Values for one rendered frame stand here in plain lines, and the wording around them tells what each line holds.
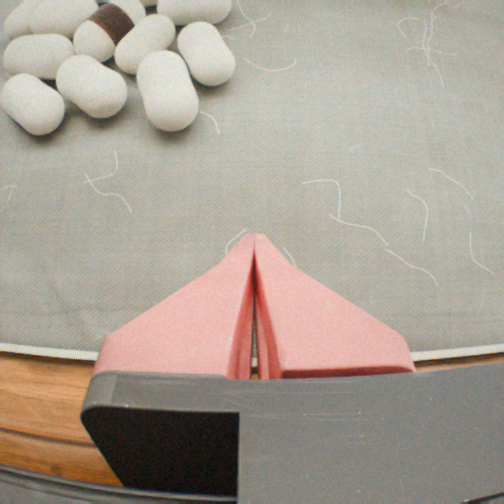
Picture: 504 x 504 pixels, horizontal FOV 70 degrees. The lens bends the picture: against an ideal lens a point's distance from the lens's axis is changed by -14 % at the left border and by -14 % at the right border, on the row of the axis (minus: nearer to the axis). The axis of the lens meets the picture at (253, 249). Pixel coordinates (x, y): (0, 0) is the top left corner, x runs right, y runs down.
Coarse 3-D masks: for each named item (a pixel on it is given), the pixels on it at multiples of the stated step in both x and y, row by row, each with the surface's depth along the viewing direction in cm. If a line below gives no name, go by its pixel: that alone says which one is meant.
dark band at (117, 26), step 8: (104, 8) 15; (112, 8) 15; (120, 8) 15; (96, 16) 15; (104, 16) 15; (112, 16) 15; (120, 16) 15; (128, 16) 15; (104, 24) 15; (112, 24) 15; (120, 24) 15; (128, 24) 15; (112, 32) 15; (120, 32) 15; (128, 32) 16; (112, 40) 15; (120, 40) 16
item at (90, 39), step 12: (120, 0) 15; (132, 0) 15; (132, 12) 15; (144, 12) 16; (84, 24) 15; (96, 24) 15; (84, 36) 15; (96, 36) 15; (108, 36) 15; (84, 48) 15; (96, 48) 15; (108, 48) 16; (96, 60) 16
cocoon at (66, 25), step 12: (60, 0) 15; (72, 0) 15; (84, 0) 15; (36, 12) 15; (48, 12) 15; (60, 12) 15; (72, 12) 15; (84, 12) 15; (36, 24) 16; (48, 24) 16; (60, 24) 16; (72, 24) 16; (72, 36) 16
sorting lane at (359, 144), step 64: (0, 0) 19; (256, 0) 18; (320, 0) 18; (384, 0) 18; (448, 0) 18; (0, 64) 17; (256, 64) 17; (320, 64) 17; (384, 64) 17; (448, 64) 17; (0, 128) 16; (64, 128) 16; (128, 128) 16; (192, 128) 16; (256, 128) 16; (320, 128) 16; (384, 128) 16; (448, 128) 16; (0, 192) 15; (64, 192) 15; (128, 192) 15; (192, 192) 15; (256, 192) 15; (320, 192) 15; (384, 192) 15; (448, 192) 15; (0, 256) 14; (64, 256) 14; (128, 256) 14; (192, 256) 14; (320, 256) 14; (384, 256) 14; (448, 256) 14; (0, 320) 14; (64, 320) 14; (128, 320) 14; (384, 320) 14; (448, 320) 14
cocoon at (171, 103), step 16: (144, 64) 14; (160, 64) 14; (176, 64) 14; (144, 80) 14; (160, 80) 14; (176, 80) 14; (144, 96) 14; (160, 96) 14; (176, 96) 14; (192, 96) 14; (160, 112) 14; (176, 112) 14; (192, 112) 15; (160, 128) 15; (176, 128) 15
